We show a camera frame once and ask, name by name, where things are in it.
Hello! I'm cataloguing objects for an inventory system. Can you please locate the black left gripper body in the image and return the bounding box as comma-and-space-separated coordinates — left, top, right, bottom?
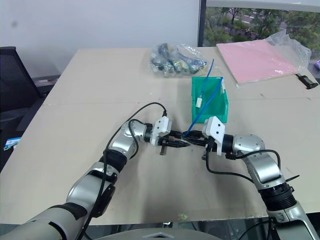
156, 129, 176, 156

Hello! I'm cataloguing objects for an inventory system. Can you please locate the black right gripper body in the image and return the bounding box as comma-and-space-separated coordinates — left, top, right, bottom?
196, 129, 214, 161

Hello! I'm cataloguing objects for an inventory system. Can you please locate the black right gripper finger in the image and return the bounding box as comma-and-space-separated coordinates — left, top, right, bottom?
186, 138, 205, 149
184, 129, 204, 139

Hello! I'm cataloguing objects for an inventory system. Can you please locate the long blue cable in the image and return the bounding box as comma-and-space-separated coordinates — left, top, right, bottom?
183, 76, 224, 138

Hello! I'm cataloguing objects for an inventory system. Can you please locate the green plastic bin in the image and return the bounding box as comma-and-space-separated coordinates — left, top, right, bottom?
191, 75, 230, 125

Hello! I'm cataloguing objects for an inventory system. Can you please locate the grey robot torso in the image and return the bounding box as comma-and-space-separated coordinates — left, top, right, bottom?
93, 225, 227, 240

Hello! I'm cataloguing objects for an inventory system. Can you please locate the pink board stack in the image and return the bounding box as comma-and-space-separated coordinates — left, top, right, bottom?
215, 39, 300, 88

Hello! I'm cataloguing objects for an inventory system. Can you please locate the black handheld tool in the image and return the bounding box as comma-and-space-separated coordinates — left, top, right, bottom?
294, 72, 320, 90

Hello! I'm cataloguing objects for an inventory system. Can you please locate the crumpled clear plastic bag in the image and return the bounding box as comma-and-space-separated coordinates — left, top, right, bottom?
264, 29, 313, 75

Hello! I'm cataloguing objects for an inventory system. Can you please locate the small blue white card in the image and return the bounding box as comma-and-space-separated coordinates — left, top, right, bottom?
3, 137, 22, 151

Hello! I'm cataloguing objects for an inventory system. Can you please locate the black office chair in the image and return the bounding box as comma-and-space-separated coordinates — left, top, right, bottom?
0, 46, 61, 132

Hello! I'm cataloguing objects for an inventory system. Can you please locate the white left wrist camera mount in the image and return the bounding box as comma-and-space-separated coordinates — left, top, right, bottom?
151, 116, 174, 146

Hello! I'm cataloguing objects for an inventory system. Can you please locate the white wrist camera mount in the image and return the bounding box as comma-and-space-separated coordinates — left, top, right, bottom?
201, 116, 227, 156
151, 116, 174, 146

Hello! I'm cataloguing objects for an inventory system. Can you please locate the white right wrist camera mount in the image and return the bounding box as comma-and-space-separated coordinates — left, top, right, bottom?
201, 116, 227, 156

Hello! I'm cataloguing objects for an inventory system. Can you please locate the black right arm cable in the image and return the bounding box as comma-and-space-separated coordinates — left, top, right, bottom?
204, 137, 301, 186

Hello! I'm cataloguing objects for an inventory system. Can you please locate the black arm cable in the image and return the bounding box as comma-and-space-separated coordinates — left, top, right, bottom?
204, 137, 301, 186
79, 101, 169, 240

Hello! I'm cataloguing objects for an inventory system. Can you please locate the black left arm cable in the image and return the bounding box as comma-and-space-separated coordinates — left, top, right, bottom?
79, 101, 169, 240

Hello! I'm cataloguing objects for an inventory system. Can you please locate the blue cable with coupler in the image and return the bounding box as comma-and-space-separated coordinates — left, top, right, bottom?
198, 58, 216, 100

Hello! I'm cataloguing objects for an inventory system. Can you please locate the clear bag of cables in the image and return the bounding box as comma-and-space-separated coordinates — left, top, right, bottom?
148, 42, 209, 79

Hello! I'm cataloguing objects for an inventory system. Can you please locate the dark window frame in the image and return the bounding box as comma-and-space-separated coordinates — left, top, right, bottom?
196, 0, 208, 48

